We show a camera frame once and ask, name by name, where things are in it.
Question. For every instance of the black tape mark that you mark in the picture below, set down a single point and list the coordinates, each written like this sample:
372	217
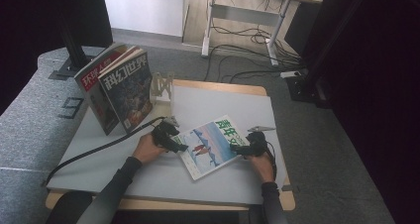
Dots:
71	107

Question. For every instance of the black curtain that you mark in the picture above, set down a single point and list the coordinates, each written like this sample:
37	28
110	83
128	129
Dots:
85	12

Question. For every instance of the black metal stand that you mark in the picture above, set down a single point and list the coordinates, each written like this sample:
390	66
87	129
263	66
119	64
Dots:
307	88
74	52

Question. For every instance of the dark curtain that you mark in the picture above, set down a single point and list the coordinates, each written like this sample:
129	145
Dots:
379	85

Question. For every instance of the person's left hand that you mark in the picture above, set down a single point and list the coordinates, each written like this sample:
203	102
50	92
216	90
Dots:
148	151

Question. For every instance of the person's right hand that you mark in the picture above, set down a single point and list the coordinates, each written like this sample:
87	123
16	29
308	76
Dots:
264	169

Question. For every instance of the wooden table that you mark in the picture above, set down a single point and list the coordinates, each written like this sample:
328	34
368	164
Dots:
214	84

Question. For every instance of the clear acrylic magazine rack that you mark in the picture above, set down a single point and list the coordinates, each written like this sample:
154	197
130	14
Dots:
161	85

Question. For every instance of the portrait cover magazine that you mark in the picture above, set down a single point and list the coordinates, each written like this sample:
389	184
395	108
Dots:
90	78

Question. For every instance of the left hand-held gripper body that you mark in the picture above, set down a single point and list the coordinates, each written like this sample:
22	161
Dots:
163	134

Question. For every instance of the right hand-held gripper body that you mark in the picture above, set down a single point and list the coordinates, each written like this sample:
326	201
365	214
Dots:
257	141

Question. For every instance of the white power strip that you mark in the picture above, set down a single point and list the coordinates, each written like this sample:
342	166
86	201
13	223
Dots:
290	74

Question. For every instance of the dark blue cover magazine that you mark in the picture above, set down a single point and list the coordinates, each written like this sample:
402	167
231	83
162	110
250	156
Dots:
127	91

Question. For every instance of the white green-titled magazine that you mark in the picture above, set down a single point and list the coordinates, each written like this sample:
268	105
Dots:
208	148

